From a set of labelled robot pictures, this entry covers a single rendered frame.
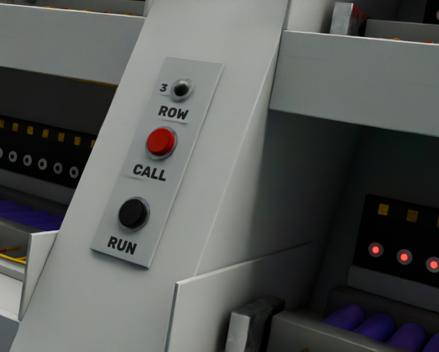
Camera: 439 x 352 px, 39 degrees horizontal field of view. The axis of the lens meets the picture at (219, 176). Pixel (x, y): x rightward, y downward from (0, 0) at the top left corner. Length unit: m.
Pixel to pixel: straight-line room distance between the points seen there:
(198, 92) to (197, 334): 0.13
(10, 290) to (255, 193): 0.17
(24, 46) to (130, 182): 0.16
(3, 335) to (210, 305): 0.12
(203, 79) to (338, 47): 0.08
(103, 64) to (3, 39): 0.10
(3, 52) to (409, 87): 0.29
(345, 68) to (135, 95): 0.13
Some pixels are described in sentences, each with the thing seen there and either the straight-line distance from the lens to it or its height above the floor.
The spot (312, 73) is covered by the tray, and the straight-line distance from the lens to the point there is 0.34.
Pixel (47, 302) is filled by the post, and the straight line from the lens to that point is 0.36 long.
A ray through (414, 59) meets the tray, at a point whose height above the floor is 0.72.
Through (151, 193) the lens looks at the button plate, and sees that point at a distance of 0.34.
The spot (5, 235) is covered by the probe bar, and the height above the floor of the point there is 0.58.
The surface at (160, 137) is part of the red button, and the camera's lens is 0.34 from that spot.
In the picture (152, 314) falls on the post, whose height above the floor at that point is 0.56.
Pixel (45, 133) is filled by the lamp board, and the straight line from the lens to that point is 0.62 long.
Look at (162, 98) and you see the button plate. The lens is 0.36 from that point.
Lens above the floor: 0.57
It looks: 13 degrees up
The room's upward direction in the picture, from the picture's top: 20 degrees clockwise
